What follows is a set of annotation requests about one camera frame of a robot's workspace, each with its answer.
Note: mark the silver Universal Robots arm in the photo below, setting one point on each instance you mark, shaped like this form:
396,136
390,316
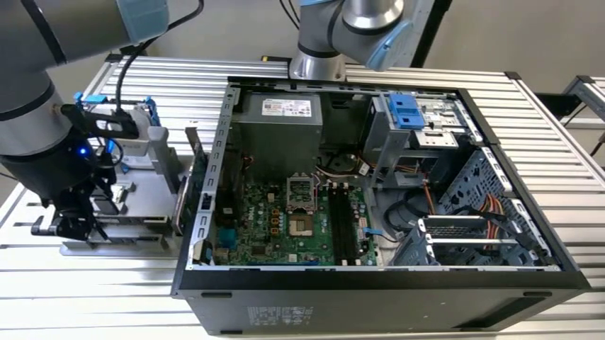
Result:
28,106

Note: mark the RAM slot white latches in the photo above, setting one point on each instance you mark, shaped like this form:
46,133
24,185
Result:
352,225
338,225

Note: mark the grey plastic parts rack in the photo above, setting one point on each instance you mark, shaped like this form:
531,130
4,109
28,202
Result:
142,198

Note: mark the hard disk in blue carrier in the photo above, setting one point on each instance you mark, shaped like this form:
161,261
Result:
93,99

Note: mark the black case fan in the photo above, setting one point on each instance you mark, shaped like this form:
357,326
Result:
231,184

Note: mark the green motherboard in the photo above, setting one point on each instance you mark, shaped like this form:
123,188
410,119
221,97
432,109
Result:
256,219

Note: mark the grey power supply unit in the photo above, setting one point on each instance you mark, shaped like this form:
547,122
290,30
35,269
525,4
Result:
280,141

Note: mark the CPU socket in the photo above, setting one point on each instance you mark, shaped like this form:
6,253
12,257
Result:
302,225

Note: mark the black yellow plug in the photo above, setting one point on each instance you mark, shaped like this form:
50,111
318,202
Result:
274,57

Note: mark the blue plastic drive latch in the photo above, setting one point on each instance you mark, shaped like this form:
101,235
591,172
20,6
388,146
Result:
404,113

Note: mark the black PC case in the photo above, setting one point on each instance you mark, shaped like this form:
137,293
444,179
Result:
378,301

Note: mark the metal disk bay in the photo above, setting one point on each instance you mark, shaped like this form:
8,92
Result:
453,241

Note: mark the aluminium slat side table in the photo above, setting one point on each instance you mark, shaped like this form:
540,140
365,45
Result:
593,88

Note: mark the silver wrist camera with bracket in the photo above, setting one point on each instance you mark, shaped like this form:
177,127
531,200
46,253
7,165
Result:
127,120

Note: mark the graphics card with metal bracket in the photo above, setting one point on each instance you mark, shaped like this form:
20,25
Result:
198,170

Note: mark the black upright post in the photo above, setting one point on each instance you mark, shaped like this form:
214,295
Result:
437,21
130,51

